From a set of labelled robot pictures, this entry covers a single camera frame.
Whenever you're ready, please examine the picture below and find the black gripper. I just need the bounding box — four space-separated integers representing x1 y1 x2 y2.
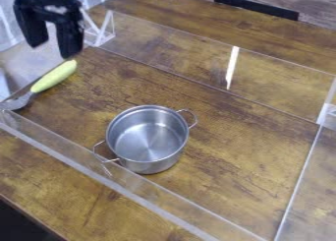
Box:
13 0 84 59

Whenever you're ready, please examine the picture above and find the green handled metal spoon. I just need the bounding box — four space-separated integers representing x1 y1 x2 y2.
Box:
0 60 77 110

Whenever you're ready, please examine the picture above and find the black strip on table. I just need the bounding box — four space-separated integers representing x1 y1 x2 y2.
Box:
213 0 298 21

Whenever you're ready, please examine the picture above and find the stainless steel pot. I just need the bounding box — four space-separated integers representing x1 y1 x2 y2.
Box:
93 105 198 174

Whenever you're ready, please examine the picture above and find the clear acrylic front barrier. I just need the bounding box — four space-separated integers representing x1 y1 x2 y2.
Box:
0 110 266 241

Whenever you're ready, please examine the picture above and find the clear acrylic right barrier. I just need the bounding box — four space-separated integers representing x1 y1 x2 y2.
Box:
274 78 336 241

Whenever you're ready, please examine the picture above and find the clear acrylic triangle bracket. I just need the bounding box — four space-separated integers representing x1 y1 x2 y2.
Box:
81 10 116 47

